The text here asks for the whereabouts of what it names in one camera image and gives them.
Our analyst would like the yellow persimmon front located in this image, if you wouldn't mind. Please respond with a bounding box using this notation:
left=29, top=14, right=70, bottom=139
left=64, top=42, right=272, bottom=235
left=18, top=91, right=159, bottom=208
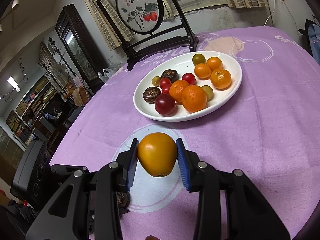
left=138, top=132, right=177, bottom=177

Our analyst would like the yellow persimmon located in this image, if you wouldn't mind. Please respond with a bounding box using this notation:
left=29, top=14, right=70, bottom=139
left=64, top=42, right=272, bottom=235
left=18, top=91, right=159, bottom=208
left=192, top=53, right=206, bottom=66
left=138, top=132, right=177, bottom=177

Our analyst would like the large front mandarin orange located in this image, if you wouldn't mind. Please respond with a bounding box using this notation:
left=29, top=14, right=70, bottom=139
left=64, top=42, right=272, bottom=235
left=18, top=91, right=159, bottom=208
left=182, top=85, right=207, bottom=113

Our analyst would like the dark red plum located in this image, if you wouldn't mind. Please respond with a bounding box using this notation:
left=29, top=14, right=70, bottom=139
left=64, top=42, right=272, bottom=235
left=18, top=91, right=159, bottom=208
left=155, top=94, right=176, bottom=115

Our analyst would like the green jujube front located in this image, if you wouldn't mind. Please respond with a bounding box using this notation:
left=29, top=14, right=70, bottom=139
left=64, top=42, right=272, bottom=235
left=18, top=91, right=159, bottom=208
left=201, top=85, right=214, bottom=101

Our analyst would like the green jujube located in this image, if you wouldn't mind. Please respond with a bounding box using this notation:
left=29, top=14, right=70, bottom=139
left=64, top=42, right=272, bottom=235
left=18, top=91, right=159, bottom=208
left=151, top=76, right=161, bottom=87
left=201, top=85, right=214, bottom=101

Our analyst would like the dark brown water chestnut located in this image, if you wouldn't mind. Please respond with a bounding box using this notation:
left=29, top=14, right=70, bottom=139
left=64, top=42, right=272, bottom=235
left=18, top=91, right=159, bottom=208
left=143, top=87, right=161, bottom=104

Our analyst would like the orange mandarin with stem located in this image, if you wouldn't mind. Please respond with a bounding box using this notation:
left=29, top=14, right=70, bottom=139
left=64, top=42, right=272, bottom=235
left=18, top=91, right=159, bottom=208
left=169, top=80, right=189, bottom=103

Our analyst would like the red cherry tomato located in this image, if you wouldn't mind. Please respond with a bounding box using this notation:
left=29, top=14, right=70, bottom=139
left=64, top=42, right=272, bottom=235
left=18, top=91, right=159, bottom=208
left=182, top=73, right=196, bottom=85
left=162, top=84, right=171, bottom=95
left=159, top=77, right=171, bottom=88

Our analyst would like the small smooth orange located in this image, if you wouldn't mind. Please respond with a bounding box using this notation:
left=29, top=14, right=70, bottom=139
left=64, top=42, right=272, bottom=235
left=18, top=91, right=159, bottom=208
left=194, top=63, right=212, bottom=80

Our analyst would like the dark chestnut back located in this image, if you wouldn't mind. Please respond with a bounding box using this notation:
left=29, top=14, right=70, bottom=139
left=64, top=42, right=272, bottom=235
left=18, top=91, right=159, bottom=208
left=161, top=69, right=179, bottom=83

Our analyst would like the yellow persimmon back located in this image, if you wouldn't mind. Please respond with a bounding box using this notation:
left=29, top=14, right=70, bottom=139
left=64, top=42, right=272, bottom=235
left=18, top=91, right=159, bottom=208
left=192, top=53, right=206, bottom=66

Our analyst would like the red cherry tomato back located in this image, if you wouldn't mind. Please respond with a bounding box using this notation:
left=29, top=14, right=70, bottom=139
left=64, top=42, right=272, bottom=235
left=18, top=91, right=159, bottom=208
left=162, top=84, right=171, bottom=95

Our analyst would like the person's right hand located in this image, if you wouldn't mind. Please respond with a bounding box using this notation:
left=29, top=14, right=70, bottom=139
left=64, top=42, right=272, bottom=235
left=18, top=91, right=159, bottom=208
left=145, top=235, right=159, bottom=240

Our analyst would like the purple tablecloth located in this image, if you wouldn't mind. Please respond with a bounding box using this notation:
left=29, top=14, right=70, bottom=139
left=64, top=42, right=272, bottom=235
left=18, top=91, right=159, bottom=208
left=51, top=27, right=319, bottom=237

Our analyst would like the white plastic bag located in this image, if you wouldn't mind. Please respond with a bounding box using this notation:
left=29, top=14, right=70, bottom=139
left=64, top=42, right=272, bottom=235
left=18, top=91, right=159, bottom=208
left=98, top=68, right=115, bottom=83

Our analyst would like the white oval plate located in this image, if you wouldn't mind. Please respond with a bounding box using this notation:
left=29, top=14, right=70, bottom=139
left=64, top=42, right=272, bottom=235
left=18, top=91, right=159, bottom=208
left=133, top=51, right=242, bottom=122

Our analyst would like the electric standing fan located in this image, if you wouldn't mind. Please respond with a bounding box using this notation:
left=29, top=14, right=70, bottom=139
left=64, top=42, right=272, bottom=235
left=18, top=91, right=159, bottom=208
left=52, top=63, right=69, bottom=83

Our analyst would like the dark wooden cabinet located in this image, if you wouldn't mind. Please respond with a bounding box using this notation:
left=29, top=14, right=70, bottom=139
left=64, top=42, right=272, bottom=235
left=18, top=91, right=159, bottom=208
left=55, top=4, right=108, bottom=93

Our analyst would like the framed persimmon painting screen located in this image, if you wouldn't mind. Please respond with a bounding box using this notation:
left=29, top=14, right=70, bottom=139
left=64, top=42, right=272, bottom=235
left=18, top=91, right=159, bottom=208
left=97, top=0, right=199, bottom=71

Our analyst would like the blue clothes pile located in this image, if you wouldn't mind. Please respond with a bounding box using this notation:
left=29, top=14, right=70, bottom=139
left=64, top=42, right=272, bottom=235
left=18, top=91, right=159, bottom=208
left=308, top=24, right=320, bottom=64

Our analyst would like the left beige checked curtain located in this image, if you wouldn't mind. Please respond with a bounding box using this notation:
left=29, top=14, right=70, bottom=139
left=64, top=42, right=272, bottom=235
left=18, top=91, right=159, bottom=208
left=83, top=0, right=133, bottom=50

